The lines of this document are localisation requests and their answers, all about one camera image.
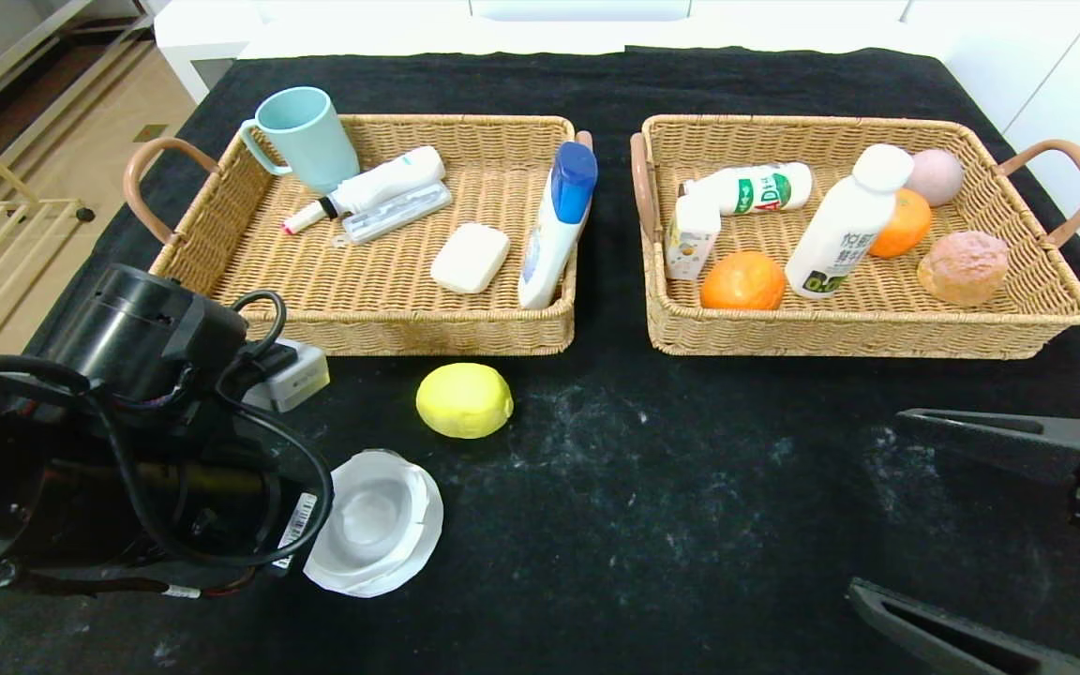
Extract orange fruit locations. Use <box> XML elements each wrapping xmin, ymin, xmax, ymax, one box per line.
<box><xmin>868</xmin><ymin>187</ymin><xmax>933</xmax><ymax>259</ymax></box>
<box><xmin>699</xmin><ymin>251</ymin><xmax>787</xmax><ymax>311</ymax></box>

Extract yellow lemon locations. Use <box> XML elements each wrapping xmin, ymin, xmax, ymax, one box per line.
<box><xmin>415</xmin><ymin>362</ymin><xmax>514</xmax><ymax>440</ymax></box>

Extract brown bread bun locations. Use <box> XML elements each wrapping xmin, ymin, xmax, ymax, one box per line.
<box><xmin>917</xmin><ymin>230</ymin><xmax>1010</xmax><ymax>307</ymax></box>

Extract light blue mug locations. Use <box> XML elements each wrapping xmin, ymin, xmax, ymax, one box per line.
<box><xmin>239</xmin><ymin>86</ymin><xmax>361</xmax><ymax>195</ymax></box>

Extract large white milk bottle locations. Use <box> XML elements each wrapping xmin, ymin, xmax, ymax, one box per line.
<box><xmin>784</xmin><ymin>142</ymin><xmax>916</xmax><ymax>299</ymax></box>

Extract coloured wire loop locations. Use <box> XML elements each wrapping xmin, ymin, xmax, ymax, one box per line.
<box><xmin>160</xmin><ymin>570</ymin><xmax>260</xmax><ymax>601</ymax></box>

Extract white table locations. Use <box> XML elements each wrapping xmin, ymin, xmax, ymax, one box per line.
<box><xmin>154</xmin><ymin>0</ymin><xmax>935</xmax><ymax>106</ymax></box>

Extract wicker basket brown handles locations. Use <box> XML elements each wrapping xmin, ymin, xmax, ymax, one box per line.
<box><xmin>122</xmin><ymin>113</ymin><xmax>594</xmax><ymax>358</ymax></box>
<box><xmin>631</xmin><ymin>114</ymin><xmax>1080</xmax><ymax>359</ymax></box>

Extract black tablecloth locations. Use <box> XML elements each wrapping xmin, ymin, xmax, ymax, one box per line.
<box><xmin>0</xmin><ymin>47</ymin><xmax>1080</xmax><ymax>675</ymax></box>

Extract white tube red tip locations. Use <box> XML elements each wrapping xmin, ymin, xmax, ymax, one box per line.
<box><xmin>279</xmin><ymin>144</ymin><xmax>445</xmax><ymax>235</ymax></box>

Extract pale pink egg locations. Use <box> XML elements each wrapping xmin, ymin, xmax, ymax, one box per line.
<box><xmin>906</xmin><ymin>148</ymin><xmax>965</xmax><ymax>205</ymax></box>

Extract clear plastic toothbrush case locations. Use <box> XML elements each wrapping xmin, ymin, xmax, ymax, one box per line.
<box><xmin>330</xmin><ymin>180</ymin><xmax>453</xmax><ymax>247</ymax></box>

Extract white bottle blue cap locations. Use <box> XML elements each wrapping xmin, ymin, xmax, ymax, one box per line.
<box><xmin>517</xmin><ymin>142</ymin><xmax>600</xmax><ymax>310</ymax></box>

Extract small white green-label bottle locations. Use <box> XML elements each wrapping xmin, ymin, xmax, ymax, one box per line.
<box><xmin>681</xmin><ymin>161</ymin><xmax>813</xmax><ymax>218</ymax></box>

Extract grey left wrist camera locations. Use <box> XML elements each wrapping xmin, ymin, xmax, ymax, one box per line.
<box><xmin>245</xmin><ymin>339</ymin><xmax>330</xmax><ymax>413</ymax></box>

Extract white soap bar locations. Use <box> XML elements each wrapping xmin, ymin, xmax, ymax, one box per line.
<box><xmin>429</xmin><ymin>222</ymin><xmax>510</xmax><ymax>294</ymax></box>

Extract small yellow juice carton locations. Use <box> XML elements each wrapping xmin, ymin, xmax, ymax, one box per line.
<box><xmin>667</xmin><ymin>194</ymin><xmax>722</xmax><ymax>280</ymax></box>

